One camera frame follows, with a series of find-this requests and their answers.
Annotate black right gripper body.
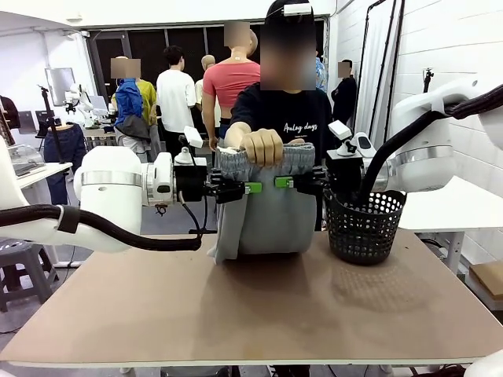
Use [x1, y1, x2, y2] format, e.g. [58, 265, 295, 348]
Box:
[323, 157, 363, 194]

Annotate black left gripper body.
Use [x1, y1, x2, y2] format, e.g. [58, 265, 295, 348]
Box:
[174, 157, 214, 203]

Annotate grey training pants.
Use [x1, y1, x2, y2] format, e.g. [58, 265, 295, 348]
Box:
[207, 141, 318, 266]

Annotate person's right forearm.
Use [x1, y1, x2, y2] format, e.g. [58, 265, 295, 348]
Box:
[224, 121, 253, 148]

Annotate person's right hand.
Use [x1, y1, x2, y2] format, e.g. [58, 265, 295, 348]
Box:
[240, 128, 285, 167]

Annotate black perforated plastic basket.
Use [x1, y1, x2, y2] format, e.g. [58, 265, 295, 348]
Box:
[322, 188, 408, 265]

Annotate person in black t-shirt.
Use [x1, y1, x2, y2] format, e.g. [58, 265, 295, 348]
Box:
[224, 0, 335, 158]

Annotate background person in black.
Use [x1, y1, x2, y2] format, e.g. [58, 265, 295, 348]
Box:
[332, 59, 358, 127]

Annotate person in white t-shirt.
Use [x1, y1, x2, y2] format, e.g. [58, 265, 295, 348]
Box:
[156, 46, 196, 158]

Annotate mannequin with yellow shirt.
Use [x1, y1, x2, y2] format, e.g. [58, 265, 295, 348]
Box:
[137, 78, 162, 162]

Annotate mannequin with blue jacket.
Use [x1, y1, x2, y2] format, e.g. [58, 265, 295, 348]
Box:
[112, 57, 152, 163]

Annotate figure in floral blue shirt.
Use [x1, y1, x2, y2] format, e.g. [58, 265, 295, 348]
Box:
[315, 58, 328, 93]

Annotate mannequin with red top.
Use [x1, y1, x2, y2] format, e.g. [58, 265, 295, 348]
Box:
[202, 21, 263, 152]

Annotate white side table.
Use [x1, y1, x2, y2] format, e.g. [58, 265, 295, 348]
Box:
[396, 175, 503, 276]

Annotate bald mannequin cream shirt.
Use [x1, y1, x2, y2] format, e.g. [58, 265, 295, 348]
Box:
[194, 54, 217, 130]

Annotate mannequin with blue jeans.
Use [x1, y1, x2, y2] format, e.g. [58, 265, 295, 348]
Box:
[42, 122, 87, 205]

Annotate small white background robot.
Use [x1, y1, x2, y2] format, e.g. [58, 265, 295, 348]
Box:
[64, 82, 95, 129]

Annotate white work table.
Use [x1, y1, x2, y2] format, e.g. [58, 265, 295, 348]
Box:
[15, 162, 74, 205]

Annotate tall black tripod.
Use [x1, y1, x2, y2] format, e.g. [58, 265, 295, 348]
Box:
[37, 84, 68, 164]

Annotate black cap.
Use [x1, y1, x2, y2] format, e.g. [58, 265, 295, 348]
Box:
[265, 0, 315, 21]

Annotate brown cardboard box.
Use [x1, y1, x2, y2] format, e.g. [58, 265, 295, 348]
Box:
[469, 261, 503, 303]

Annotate grey plastic stool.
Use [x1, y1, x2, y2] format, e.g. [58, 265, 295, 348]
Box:
[0, 239, 60, 313]

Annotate person in dark maroon clothes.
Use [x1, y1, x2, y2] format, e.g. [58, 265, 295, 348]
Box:
[0, 95, 20, 130]

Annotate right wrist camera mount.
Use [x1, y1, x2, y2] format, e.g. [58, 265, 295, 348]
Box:
[325, 137, 363, 160]

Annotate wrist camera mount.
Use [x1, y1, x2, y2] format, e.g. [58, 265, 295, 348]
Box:
[174, 147, 208, 167]
[325, 137, 363, 160]

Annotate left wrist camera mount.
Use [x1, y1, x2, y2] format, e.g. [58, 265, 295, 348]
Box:
[174, 147, 208, 167]

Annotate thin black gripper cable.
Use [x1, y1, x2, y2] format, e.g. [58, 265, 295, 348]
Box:
[178, 191, 208, 237]

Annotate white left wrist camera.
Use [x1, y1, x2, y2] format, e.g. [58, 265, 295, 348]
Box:
[182, 125, 204, 148]

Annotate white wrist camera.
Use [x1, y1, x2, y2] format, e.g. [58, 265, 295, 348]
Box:
[327, 119, 353, 139]
[182, 125, 204, 148]

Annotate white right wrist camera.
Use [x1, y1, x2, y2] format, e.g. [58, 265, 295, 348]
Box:
[327, 119, 353, 139]

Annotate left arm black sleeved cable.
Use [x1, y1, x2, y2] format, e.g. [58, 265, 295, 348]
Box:
[0, 203, 204, 252]

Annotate curved black wall pipe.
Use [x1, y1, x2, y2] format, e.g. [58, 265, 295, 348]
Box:
[351, 0, 387, 134]

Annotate straight black wall pipe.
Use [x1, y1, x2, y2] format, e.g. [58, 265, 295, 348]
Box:
[374, 0, 398, 114]
[391, 0, 406, 92]

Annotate grey wall-mounted board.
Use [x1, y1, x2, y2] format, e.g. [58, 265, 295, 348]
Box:
[44, 67, 75, 107]

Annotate white head-mounted camera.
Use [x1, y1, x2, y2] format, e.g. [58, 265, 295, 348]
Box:
[283, 2, 313, 16]

